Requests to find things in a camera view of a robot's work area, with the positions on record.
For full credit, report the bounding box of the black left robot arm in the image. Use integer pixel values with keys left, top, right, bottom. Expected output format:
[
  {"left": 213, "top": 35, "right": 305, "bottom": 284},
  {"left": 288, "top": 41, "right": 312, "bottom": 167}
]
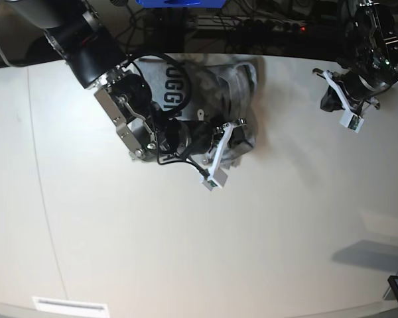
[{"left": 332, "top": 1, "right": 398, "bottom": 115}]

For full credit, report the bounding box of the white power strip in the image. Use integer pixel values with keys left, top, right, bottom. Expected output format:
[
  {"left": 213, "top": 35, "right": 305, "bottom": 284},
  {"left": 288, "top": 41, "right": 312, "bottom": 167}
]
[{"left": 192, "top": 15, "right": 309, "bottom": 34}]

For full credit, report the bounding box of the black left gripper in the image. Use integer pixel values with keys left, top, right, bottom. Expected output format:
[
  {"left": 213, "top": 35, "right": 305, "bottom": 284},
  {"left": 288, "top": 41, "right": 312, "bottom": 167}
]
[{"left": 320, "top": 72, "right": 381, "bottom": 112}]

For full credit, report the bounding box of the white label strip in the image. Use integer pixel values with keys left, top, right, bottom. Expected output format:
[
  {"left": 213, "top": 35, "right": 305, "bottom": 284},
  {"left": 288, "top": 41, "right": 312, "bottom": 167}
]
[{"left": 32, "top": 296, "right": 109, "bottom": 311}]

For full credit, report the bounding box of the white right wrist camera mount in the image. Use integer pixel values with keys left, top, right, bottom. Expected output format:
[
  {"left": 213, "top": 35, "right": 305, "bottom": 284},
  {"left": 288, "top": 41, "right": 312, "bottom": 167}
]
[{"left": 202, "top": 123, "right": 236, "bottom": 191}]

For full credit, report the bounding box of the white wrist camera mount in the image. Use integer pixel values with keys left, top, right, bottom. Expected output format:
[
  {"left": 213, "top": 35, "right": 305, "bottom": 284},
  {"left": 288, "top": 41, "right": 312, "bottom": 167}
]
[
  {"left": 202, "top": 123, "right": 236, "bottom": 191},
  {"left": 312, "top": 68, "right": 375, "bottom": 133}
]

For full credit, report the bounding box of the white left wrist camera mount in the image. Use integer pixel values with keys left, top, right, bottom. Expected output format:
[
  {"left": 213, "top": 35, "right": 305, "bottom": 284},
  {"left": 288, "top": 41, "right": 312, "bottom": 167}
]
[{"left": 312, "top": 68, "right": 375, "bottom": 133}]

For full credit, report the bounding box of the grey T-shirt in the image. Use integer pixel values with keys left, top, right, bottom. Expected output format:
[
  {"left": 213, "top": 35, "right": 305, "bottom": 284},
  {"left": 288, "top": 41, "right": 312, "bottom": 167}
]
[{"left": 137, "top": 58, "right": 258, "bottom": 152}]

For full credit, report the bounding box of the blue plastic base block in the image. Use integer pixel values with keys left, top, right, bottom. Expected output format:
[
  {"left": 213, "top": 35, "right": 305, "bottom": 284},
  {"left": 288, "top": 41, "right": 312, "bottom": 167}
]
[{"left": 136, "top": 0, "right": 226, "bottom": 9}]

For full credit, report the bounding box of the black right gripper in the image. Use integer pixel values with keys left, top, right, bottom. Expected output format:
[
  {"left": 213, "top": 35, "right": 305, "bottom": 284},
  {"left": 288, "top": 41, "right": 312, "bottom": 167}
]
[{"left": 196, "top": 109, "right": 247, "bottom": 166}]

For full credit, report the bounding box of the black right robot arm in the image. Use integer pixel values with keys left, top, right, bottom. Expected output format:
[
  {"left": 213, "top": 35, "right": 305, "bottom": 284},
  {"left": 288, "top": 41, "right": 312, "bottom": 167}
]
[{"left": 8, "top": 1, "right": 246, "bottom": 165}]

